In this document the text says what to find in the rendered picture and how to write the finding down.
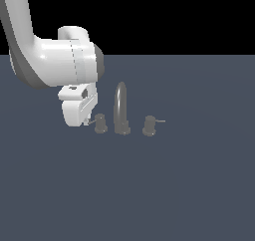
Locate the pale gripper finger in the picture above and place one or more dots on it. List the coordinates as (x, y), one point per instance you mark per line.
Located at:
(86, 121)

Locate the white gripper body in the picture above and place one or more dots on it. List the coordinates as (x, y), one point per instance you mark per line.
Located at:
(74, 105)

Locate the grey arched faucet spout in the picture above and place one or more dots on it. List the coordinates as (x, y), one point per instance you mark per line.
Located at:
(121, 109)

